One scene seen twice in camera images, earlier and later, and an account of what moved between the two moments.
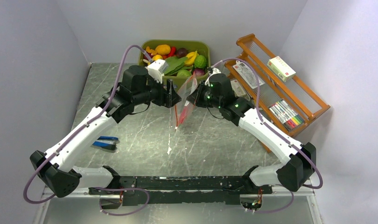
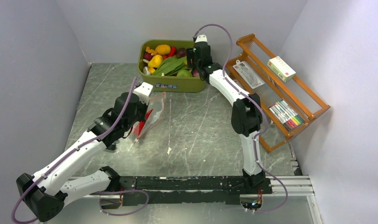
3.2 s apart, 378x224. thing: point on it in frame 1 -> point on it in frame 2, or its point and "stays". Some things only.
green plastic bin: (202, 46) stays
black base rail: (141, 190) stays
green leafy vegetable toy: (175, 64) stays
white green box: (281, 68) stays
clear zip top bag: (182, 112) -> (154, 115)
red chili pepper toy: (183, 115) -> (142, 123)
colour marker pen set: (287, 116) stays
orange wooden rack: (285, 100) stays
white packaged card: (248, 73) stays
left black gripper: (163, 100) -> (144, 107)
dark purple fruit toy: (181, 52) stays
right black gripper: (195, 98) -> (190, 56)
